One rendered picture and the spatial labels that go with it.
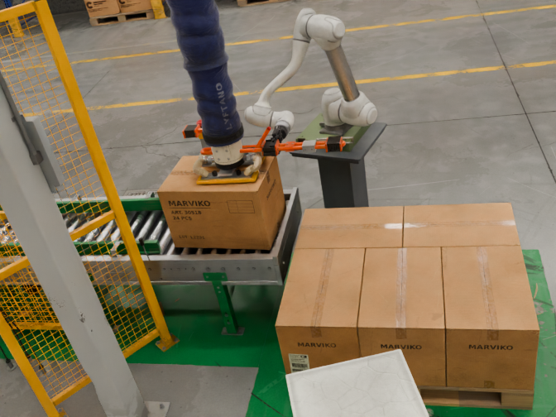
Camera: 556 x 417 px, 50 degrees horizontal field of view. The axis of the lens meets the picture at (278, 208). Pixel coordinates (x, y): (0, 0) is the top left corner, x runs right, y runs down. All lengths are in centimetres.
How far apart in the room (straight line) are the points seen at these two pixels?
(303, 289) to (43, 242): 130
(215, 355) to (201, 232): 74
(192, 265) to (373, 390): 170
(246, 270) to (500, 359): 138
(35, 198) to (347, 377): 139
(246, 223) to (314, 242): 40
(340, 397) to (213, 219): 166
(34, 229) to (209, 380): 146
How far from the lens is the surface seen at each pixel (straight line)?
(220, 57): 309
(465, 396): 330
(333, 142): 319
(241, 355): 364
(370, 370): 209
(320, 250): 336
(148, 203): 403
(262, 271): 336
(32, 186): 257
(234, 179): 330
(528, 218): 449
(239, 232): 341
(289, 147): 325
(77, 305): 283
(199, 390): 354
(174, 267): 352
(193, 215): 344
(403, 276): 314
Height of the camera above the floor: 260
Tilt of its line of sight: 33 degrees down
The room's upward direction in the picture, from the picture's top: 11 degrees counter-clockwise
